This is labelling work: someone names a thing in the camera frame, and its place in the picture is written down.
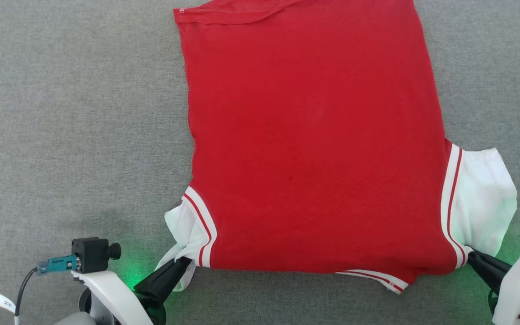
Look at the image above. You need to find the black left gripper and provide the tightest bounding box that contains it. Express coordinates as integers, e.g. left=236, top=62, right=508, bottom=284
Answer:
left=133, top=257, right=194, bottom=325

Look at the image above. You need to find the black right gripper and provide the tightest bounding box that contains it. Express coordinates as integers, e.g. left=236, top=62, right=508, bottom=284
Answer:
left=466, top=250, right=513, bottom=316

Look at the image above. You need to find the red and white t-shirt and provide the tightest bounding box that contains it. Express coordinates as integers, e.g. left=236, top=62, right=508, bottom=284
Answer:
left=154, top=0, right=518, bottom=295

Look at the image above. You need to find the grey fabric sofa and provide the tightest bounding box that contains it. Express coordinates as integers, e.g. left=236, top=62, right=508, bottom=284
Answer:
left=0, top=0, right=520, bottom=325

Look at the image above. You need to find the white left camera bracket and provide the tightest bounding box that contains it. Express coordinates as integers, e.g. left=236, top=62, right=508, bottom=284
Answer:
left=71, top=269, right=153, bottom=325

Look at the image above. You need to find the black cable with teal plug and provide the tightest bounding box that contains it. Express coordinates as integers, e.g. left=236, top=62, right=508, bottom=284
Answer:
left=0, top=255, right=80, bottom=325

